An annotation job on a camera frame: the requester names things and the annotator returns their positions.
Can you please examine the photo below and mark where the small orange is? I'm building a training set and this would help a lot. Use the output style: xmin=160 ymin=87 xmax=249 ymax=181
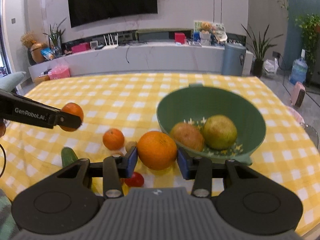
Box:
xmin=103 ymin=128 xmax=125 ymax=151
xmin=60 ymin=102 xmax=84 ymax=132

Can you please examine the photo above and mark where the green cucumber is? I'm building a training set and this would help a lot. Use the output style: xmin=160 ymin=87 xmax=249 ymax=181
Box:
xmin=61 ymin=147 xmax=78 ymax=167

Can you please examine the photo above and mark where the large orange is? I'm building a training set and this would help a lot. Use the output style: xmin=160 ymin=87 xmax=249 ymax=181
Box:
xmin=136 ymin=131 xmax=177 ymax=171

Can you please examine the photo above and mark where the person's left hand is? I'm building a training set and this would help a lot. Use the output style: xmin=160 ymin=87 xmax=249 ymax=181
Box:
xmin=0 ymin=121 xmax=7 ymax=138

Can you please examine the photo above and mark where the light blue chair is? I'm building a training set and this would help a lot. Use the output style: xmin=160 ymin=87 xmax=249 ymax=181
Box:
xmin=0 ymin=72 xmax=26 ymax=92

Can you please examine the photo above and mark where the red cherry tomato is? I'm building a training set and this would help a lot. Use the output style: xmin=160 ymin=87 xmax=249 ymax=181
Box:
xmin=124 ymin=172 xmax=144 ymax=187

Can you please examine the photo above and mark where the small orange on table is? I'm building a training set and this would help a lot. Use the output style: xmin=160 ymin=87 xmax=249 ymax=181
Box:
xmin=103 ymin=128 xmax=125 ymax=151

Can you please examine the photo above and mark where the pink storage basket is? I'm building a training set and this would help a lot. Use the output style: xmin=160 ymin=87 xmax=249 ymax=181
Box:
xmin=48 ymin=65 xmax=71 ymax=80

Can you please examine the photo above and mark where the green pear apple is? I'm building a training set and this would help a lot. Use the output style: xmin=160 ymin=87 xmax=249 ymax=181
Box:
xmin=201 ymin=115 xmax=238 ymax=150

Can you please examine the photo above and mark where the golden round vase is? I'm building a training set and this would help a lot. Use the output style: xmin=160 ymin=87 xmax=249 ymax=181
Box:
xmin=30 ymin=42 xmax=48 ymax=63

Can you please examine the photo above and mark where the magenta box on console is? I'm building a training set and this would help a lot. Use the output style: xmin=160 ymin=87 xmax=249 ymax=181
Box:
xmin=71 ymin=42 xmax=91 ymax=54

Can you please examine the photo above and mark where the green plant in vase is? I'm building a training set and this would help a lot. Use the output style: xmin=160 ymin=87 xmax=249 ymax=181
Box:
xmin=43 ymin=18 xmax=67 ymax=58

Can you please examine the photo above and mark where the white wifi router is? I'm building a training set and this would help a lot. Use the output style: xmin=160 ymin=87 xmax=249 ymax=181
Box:
xmin=103 ymin=33 xmax=119 ymax=49

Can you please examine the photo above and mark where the green plastic bowl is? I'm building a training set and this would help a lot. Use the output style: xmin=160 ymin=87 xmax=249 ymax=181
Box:
xmin=157 ymin=84 xmax=266 ymax=165

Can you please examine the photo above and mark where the pink space heater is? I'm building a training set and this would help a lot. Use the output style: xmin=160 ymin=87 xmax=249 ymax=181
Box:
xmin=290 ymin=81 xmax=306 ymax=108

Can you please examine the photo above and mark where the potted plant by bin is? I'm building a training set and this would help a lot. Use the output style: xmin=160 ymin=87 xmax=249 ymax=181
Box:
xmin=241 ymin=24 xmax=283 ymax=78

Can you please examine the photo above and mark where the white plastic bag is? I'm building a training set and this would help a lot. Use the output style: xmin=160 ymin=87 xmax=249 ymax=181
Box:
xmin=263 ymin=58 xmax=279 ymax=78

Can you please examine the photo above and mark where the white tv console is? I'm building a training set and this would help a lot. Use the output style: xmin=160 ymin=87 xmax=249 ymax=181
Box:
xmin=28 ymin=41 xmax=254 ymax=81

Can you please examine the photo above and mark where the blue water jug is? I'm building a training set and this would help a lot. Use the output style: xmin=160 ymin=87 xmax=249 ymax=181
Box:
xmin=289 ymin=49 xmax=308 ymax=85

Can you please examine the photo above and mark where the blue grey trash bin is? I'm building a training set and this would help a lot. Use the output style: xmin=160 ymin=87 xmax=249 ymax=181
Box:
xmin=221 ymin=43 xmax=246 ymax=76

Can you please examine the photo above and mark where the red box on console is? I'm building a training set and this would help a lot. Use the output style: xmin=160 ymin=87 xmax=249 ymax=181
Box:
xmin=174 ymin=32 xmax=186 ymax=44

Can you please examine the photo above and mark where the teddy bear toy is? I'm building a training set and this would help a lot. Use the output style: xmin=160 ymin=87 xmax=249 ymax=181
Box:
xmin=200 ymin=22 xmax=212 ymax=34

